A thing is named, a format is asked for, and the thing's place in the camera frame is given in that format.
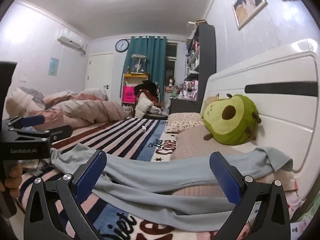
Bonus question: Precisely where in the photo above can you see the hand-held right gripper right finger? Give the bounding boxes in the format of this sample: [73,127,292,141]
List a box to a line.
[209,151,292,240]

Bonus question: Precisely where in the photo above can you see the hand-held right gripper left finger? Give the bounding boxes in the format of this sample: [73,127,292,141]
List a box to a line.
[24,149,108,240]

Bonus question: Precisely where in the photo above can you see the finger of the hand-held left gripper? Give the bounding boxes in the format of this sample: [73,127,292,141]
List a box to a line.
[10,125,73,145]
[2,115,45,130]

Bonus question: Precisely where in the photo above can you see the light blue pants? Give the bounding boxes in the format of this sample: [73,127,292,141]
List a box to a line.
[50,144,293,232]

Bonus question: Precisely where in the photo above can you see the person's left hand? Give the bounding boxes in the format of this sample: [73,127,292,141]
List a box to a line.
[0,161,23,193]

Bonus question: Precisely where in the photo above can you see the light clothes pile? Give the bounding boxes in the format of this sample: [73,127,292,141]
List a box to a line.
[21,152,55,178]

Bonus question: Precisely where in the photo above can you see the pink ribbed pillow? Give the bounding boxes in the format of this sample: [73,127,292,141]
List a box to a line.
[170,124,295,198]

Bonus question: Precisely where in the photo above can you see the green avocado plush toy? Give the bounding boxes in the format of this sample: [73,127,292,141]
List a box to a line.
[202,94,262,145]

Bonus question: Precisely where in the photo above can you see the striped printed blanket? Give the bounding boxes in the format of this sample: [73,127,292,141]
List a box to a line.
[15,119,250,240]

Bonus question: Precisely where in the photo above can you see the floral pillow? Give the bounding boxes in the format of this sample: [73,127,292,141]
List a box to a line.
[165,112,204,133]

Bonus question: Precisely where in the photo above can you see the white door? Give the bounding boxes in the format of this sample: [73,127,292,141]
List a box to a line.
[85,53,115,100]

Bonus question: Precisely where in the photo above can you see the tan plush toy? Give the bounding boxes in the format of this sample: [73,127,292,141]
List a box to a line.
[204,93,220,113]

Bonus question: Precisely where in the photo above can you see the pink bag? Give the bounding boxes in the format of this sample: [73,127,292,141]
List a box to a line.
[122,85,137,103]

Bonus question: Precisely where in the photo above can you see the white bed headboard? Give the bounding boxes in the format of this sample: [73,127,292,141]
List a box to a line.
[200,39,320,200]

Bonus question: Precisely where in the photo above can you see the dark round stool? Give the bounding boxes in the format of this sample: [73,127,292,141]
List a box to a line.
[145,112,168,120]

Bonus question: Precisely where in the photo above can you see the white air conditioner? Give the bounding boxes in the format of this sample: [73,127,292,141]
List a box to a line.
[57,28,87,55]

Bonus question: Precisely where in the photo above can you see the yellow shelf unit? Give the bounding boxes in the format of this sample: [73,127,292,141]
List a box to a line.
[121,73,149,110]

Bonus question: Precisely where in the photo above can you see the pink desk organizer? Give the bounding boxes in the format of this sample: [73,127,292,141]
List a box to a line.
[184,80,199,100]

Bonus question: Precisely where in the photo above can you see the dark clothes pile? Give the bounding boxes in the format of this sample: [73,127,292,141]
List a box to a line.
[134,80,160,108]

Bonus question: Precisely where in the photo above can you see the glass display case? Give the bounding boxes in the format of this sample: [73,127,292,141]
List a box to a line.
[130,54,148,75]

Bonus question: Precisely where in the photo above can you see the teal curtain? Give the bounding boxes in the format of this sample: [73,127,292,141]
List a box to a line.
[125,36,167,103]

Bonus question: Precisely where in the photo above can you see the dark tall bookshelf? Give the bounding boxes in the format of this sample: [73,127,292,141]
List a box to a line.
[184,20,217,103]

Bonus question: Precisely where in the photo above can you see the window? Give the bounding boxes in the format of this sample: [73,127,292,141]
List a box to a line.
[165,44,178,88]

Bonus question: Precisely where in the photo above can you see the blue wall poster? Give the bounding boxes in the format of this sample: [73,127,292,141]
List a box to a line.
[49,57,60,77]

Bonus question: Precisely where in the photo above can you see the round wall clock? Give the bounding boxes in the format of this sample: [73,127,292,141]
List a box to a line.
[115,39,129,53]

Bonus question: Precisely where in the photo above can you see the framed wall picture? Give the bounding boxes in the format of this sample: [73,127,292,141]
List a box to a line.
[232,0,268,30]

